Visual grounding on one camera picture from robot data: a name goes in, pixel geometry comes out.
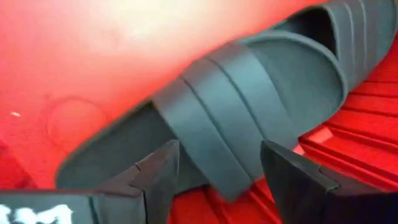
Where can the red plastic bin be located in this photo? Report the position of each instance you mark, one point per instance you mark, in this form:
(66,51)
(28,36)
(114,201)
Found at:
(62,62)

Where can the small black slide sandal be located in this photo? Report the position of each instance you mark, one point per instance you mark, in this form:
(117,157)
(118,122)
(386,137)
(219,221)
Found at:
(367,31)
(217,109)

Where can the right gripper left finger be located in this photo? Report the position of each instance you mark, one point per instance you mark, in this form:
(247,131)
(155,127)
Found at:
(155,186)

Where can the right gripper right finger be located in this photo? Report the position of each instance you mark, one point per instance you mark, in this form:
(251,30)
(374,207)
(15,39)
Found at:
(304,193)

